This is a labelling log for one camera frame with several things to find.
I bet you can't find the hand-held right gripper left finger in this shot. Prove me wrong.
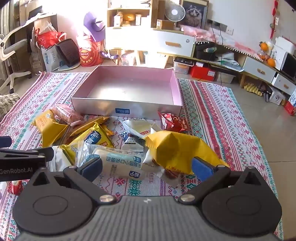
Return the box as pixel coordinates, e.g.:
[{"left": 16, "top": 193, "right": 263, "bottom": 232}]
[{"left": 32, "top": 157, "right": 117, "bottom": 205}]

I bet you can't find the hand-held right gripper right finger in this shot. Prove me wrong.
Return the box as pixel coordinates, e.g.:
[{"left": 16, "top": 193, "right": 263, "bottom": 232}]
[{"left": 178, "top": 157, "right": 265, "bottom": 205}]

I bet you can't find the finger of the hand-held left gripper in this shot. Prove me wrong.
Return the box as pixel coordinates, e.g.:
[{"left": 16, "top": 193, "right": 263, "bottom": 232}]
[
  {"left": 0, "top": 148, "right": 54, "bottom": 163},
  {"left": 0, "top": 136, "right": 12, "bottom": 149}
]

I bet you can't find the small red snack packet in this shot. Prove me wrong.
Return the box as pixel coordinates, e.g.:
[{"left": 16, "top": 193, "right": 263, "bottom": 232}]
[{"left": 7, "top": 180, "right": 23, "bottom": 194}]

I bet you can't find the clear bread packet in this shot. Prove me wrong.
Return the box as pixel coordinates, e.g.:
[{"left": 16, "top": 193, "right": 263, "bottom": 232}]
[{"left": 76, "top": 141, "right": 148, "bottom": 180}]

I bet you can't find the yellow blue-label snack packet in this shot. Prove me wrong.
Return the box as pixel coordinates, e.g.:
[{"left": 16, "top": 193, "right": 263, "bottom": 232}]
[{"left": 60, "top": 123, "right": 115, "bottom": 166}]

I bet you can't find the plain white snack packet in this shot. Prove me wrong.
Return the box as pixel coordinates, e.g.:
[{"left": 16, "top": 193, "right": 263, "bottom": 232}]
[{"left": 45, "top": 146, "right": 74, "bottom": 173}]

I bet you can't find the large yellow packet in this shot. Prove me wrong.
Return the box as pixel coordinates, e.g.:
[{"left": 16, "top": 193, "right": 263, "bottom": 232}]
[{"left": 143, "top": 130, "right": 230, "bottom": 175}]

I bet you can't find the yellow pastry packet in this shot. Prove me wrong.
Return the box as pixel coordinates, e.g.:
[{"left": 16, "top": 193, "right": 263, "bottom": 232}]
[{"left": 31, "top": 110, "right": 70, "bottom": 149}]

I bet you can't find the golden brown snack packet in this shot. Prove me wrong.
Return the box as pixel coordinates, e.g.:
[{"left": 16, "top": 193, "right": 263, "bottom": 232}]
[{"left": 68, "top": 115, "right": 110, "bottom": 137}]

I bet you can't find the silver chocolate packet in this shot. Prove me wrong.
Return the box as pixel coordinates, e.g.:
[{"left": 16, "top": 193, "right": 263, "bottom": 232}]
[{"left": 119, "top": 131, "right": 146, "bottom": 152}]

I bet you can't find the white red-printed snack packet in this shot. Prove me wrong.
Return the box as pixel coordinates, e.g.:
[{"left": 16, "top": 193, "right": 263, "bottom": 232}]
[{"left": 142, "top": 148, "right": 183, "bottom": 186}]

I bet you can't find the pink clear-wrapped cake packet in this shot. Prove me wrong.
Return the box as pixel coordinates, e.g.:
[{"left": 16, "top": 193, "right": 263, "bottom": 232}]
[{"left": 51, "top": 104, "right": 85, "bottom": 127}]

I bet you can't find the white zigzag-edge snack packet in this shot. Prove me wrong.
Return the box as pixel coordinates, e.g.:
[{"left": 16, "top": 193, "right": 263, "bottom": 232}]
[{"left": 119, "top": 118, "right": 162, "bottom": 139}]

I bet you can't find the pink cardboard box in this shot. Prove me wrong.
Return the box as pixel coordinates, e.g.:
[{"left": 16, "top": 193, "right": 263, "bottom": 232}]
[{"left": 70, "top": 65, "right": 183, "bottom": 121}]

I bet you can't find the grey fleece blanket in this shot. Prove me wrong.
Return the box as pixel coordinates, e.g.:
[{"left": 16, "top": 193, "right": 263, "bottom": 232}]
[{"left": 0, "top": 93, "right": 21, "bottom": 121}]

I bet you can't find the patterned woven mat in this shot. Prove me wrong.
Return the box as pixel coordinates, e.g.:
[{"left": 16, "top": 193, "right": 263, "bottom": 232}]
[{"left": 0, "top": 72, "right": 284, "bottom": 240}]

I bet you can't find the row of yellow rolls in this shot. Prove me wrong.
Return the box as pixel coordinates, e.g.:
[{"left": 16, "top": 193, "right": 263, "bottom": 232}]
[{"left": 244, "top": 84, "right": 263, "bottom": 96}]

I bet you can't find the white printed paper bag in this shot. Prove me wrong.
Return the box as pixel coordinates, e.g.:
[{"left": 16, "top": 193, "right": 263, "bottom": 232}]
[{"left": 41, "top": 45, "right": 64, "bottom": 72}]

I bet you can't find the red flat box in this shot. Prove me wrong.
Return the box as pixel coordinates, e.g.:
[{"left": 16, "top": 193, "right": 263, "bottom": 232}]
[{"left": 190, "top": 65, "right": 219, "bottom": 81}]

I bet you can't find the white round board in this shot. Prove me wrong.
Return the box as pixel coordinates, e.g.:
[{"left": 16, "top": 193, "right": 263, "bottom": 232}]
[{"left": 58, "top": 62, "right": 81, "bottom": 71}]

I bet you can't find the grey white office chair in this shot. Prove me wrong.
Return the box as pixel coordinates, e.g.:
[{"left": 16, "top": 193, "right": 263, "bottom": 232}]
[{"left": 0, "top": 25, "right": 33, "bottom": 94}]

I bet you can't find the white printed carton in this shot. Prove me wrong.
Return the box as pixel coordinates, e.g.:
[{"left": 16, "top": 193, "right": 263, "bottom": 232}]
[{"left": 269, "top": 89, "right": 286, "bottom": 105}]

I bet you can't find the clear bin with black lid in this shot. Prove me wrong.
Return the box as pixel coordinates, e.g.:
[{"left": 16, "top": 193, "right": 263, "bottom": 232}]
[{"left": 173, "top": 57, "right": 196, "bottom": 75}]

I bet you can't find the colourful red blue box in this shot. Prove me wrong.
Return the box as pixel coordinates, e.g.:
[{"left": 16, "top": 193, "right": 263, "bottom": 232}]
[{"left": 283, "top": 89, "right": 296, "bottom": 116}]

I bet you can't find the black slatted tray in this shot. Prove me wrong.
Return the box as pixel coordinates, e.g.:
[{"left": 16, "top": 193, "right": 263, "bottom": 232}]
[{"left": 55, "top": 39, "right": 80, "bottom": 67}]

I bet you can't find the red plastic bag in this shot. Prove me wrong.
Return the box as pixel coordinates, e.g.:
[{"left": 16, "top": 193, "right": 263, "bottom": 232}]
[{"left": 35, "top": 29, "right": 67, "bottom": 49}]

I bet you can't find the red round chips bucket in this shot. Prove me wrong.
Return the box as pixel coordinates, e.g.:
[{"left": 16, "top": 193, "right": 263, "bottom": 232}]
[{"left": 77, "top": 35, "right": 103, "bottom": 67}]

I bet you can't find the purple plastic toy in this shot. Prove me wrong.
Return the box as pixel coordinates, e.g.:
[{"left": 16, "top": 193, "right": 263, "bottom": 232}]
[{"left": 100, "top": 50, "right": 119, "bottom": 59}]

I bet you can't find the low cabinet with white drawers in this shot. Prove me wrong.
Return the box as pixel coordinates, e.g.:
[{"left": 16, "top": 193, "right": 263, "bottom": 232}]
[{"left": 194, "top": 43, "right": 296, "bottom": 95}]

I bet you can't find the clear plastic storage bin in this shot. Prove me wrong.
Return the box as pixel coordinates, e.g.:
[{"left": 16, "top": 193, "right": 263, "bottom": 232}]
[{"left": 120, "top": 50, "right": 139, "bottom": 66}]

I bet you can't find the white drawer nightstand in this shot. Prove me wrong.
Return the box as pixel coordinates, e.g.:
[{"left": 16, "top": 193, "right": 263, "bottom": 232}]
[{"left": 151, "top": 28, "right": 196, "bottom": 70}]

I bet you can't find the black microwave oven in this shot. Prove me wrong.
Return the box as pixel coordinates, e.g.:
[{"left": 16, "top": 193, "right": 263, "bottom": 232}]
[{"left": 281, "top": 53, "right": 296, "bottom": 80}]

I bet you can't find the white box with drawing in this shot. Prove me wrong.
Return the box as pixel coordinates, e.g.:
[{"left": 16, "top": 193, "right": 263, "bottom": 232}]
[{"left": 269, "top": 45, "right": 288, "bottom": 70}]

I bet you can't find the pink cloth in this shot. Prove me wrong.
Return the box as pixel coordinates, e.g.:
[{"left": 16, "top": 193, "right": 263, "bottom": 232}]
[{"left": 181, "top": 25, "right": 259, "bottom": 58}]

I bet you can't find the light wooden desk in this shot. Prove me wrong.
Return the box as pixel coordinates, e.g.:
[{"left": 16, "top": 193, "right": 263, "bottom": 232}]
[{"left": 18, "top": 0, "right": 58, "bottom": 54}]

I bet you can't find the wooden shelf cabinet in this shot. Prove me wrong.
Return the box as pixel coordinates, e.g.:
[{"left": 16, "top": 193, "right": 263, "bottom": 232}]
[{"left": 105, "top": 0, "right": 153, "bottom": 65}]

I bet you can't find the purple fan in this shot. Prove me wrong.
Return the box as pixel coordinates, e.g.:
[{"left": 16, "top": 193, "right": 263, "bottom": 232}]
[{"left": 83, "top": 11, "right": 107, "bottom": 42}]

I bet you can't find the small cardboard box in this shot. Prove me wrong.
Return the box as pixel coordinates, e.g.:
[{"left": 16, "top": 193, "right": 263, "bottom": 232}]
[{"left": 157, "top": 20, "right": 175, "bottom": 30}]

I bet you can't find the white foam box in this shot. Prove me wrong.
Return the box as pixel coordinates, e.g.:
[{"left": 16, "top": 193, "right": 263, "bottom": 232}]
[{"left": 275, "top": 36, "right": 296, "bottom": 55}]

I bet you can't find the white carton on shelf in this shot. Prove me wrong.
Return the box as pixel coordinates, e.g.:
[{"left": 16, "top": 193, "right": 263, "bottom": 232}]
[{"left": 114, "top": 13, "right": 124, "bottom": 28}]

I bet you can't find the framed cat picture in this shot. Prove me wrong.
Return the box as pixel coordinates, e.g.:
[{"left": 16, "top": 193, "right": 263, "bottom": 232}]
[{"left": 180, "top": 0, "right": 210, "bottom": 29}]

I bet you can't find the white desk fan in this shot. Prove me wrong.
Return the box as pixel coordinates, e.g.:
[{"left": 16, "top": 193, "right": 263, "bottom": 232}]
[{"left": 165, "top": 0, "right": 186, "bottom": 22}]

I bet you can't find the red hanging decoration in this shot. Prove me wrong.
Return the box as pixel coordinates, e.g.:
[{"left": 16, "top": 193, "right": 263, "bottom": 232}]
[{"left": 269, "top": 0, "right": 280, "bottom": 39}]

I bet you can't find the black cable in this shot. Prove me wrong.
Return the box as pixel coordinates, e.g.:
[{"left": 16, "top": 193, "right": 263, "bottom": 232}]
[{"left": 209, "top": 23, "right": 224, "bottom": 84}]

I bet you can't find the wall socket strip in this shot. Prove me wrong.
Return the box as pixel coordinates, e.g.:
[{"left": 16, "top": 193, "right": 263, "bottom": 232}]
[{"left": 207, "top": 20, "right": 234, "bottom": 35}]

